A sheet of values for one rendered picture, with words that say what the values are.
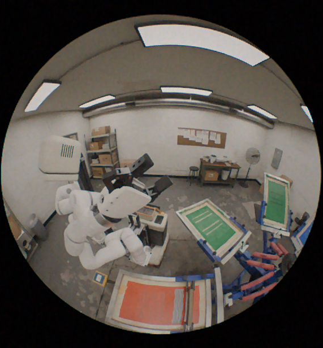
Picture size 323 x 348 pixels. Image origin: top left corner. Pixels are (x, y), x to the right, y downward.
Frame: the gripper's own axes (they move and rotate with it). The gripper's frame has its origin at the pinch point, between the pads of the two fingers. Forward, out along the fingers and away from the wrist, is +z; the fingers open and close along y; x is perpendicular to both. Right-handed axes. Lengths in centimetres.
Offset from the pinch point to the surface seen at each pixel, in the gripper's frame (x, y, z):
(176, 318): 79, 49, -55
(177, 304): 68, 56, -52
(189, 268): 72, 171, -70
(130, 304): 53, 40, -81
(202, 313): 88, 58, -39
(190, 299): 64, 56, -38
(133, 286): 38, 51, -77
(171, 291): 55, 62, -53
